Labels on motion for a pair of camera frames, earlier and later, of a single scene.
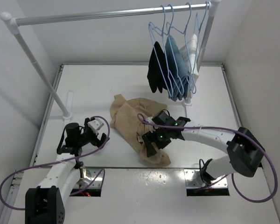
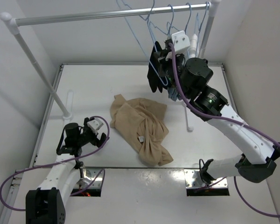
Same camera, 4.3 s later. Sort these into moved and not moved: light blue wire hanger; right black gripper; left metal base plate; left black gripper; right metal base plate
Moved: right black gripper; light blue wire hanger
Not moved: left metal base plate; left black gripper; right metal base plate
